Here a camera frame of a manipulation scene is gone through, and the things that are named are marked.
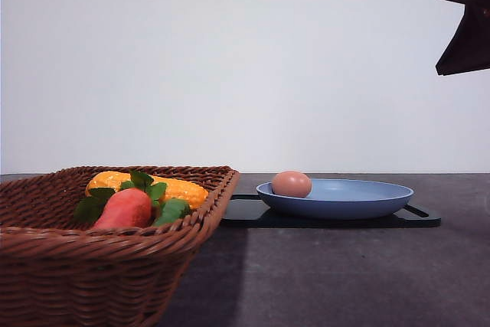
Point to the blue plate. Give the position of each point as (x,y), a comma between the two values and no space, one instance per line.
(339,199)

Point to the orange toy carrot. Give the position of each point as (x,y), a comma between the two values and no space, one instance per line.
(126,209)

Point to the yellow toy corn cob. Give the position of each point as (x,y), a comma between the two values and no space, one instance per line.
(196,197)

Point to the black serving tray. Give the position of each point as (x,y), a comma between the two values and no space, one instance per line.
(250,211)

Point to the brown wicker basket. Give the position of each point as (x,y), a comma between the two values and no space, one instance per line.
(59,271)

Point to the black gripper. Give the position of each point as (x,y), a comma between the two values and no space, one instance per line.
(470,48)

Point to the brown egg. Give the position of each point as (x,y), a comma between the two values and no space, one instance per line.
(292,184)

